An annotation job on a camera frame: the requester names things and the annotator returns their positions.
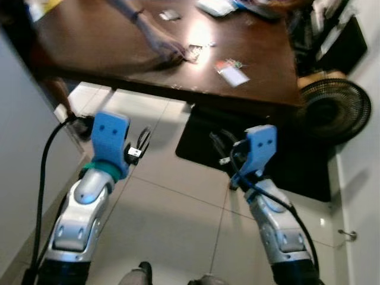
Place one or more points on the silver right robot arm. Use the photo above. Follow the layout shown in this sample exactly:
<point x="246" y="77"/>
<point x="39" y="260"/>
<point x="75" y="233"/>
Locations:
<point x="279" y="228"/>

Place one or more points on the person's forearm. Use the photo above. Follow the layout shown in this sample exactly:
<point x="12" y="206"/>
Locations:
<point x="127" y="12"/>

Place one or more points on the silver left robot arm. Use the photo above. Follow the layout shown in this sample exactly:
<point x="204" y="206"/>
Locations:
<point x="77" y="219"/>

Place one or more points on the person's hand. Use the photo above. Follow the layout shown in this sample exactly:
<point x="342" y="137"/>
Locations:
<point x="160" y="44"/>

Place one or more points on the black floor mat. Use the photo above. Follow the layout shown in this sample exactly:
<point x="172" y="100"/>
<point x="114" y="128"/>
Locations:
<point x="297" y="172"/>

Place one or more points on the white and red badge card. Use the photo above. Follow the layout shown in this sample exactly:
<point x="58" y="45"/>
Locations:
<point x="233" y="74"/>

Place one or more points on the dark brown wooden table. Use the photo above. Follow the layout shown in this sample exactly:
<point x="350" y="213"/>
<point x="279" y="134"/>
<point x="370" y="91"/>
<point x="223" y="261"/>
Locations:
<point x="255" y="47"/>

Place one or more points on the black round fan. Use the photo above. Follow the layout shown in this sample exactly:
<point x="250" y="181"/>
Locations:
<point x="335" y="110"/>

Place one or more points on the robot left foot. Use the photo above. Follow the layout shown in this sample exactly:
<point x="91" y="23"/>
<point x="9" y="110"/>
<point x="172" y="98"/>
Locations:
<point x="136" y="276"/>

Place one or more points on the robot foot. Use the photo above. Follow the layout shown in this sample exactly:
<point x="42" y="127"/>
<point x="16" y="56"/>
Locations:
<point x="136" y="276"/>
<point x="208" y="280"/>

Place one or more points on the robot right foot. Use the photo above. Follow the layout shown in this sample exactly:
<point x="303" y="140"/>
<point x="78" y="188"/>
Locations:
<point x="208" y="280"/>

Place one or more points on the small grey flat item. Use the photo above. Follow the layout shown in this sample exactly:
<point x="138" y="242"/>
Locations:
<point x="170" y="15"/>

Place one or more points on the white flat device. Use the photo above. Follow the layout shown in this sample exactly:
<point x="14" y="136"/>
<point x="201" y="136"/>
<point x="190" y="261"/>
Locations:
<point x="217" y="6"/>

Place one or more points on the black chair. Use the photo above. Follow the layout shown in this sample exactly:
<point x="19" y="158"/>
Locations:
<point x="347" y="47"/>

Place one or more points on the dark flat device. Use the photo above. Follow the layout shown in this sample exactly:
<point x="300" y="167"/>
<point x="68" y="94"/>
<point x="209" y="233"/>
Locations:
<point x="261" y="9"/>

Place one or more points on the yellow item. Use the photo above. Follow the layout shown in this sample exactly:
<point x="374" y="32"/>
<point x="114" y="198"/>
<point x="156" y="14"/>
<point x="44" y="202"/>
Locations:
<point x="44" y="7"/>

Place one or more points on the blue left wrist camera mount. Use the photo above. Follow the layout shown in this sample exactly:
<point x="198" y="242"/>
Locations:
<point x="110" y="136"/>

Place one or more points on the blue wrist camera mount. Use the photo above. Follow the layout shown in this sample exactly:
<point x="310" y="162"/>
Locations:
<point x="261" y="142"/>
<point x="110" y="136"/>

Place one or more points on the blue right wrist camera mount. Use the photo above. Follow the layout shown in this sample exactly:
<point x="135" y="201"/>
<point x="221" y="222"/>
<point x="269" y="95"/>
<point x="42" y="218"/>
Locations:
<point x="261" y="142"/>

